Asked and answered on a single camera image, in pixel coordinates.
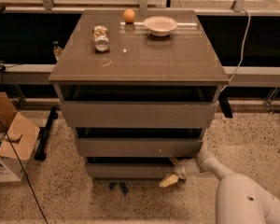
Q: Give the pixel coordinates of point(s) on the grey drawer cabinet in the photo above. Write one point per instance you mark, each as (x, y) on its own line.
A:
(180, 68)

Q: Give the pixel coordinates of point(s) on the black stand leg right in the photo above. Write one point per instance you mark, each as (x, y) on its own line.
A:
(225, 106)

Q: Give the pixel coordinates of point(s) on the black stand leg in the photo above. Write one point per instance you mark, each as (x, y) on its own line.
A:
(225, 106)
(40, 154)

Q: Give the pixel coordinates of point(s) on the black stand leg left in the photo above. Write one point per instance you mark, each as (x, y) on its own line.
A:
(40, 154)

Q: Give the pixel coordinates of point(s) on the white bowl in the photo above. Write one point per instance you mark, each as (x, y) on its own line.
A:
(160, 26)

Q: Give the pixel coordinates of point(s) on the crushed silver can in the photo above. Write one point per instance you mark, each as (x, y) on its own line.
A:
(100, 38)

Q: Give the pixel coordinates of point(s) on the grey drawer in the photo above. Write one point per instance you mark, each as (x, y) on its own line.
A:
(139, 147)
(132, 115)
(127, 171)

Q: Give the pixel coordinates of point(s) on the orange fruit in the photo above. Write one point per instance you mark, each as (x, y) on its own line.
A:
(129, 15)

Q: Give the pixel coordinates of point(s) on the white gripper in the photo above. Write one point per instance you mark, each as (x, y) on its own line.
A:
(182, 169)

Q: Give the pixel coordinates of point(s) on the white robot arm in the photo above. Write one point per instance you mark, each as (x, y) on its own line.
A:
(239, 199)

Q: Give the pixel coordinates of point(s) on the open cardboard box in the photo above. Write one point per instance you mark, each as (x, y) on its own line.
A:
(17, 141)

